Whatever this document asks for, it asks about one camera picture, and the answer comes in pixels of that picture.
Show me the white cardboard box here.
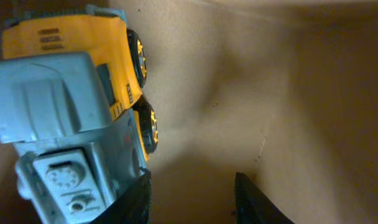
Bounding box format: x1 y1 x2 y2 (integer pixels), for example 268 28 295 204
97 0 378 223

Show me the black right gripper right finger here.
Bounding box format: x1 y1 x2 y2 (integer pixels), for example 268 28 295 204
234 172 294 224

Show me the yellow grey toy truck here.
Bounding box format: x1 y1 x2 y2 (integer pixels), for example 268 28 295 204
0 4 158 223

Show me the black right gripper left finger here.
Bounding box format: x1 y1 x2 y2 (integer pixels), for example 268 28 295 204
91 170 152 224

